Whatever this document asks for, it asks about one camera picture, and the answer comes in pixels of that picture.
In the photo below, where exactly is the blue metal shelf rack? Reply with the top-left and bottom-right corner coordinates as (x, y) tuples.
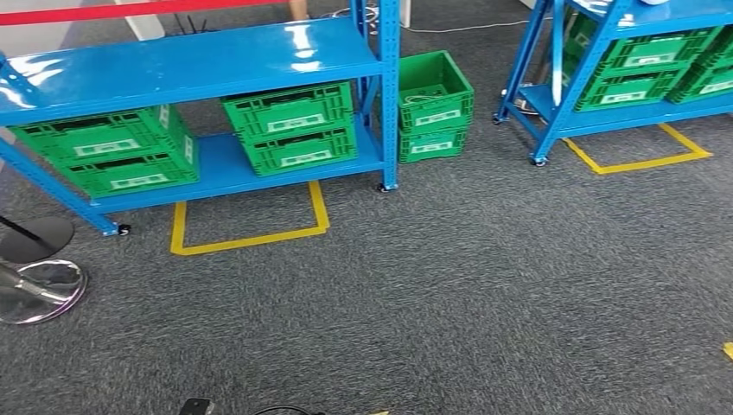
(0, 0), (401, 238)
(492, 0), (733, 169)

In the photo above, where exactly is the black wifi router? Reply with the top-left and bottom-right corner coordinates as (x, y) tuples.
(171, 14), (211, 35)

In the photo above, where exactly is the red barrier belt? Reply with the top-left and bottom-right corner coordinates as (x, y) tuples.
(0, 0), (288, 28)

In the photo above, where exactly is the black pole stand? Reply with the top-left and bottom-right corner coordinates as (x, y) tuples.
(0, 214), (76, 265)

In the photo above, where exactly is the chrome barrier stanchion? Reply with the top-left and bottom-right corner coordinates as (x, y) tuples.
(0, 259), (89, 327)

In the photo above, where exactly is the white floor cable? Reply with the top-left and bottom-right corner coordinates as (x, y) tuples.
(400, 16), (554, 35)

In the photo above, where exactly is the black camera cable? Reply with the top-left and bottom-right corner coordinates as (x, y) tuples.
(252, 405), (326, 415)

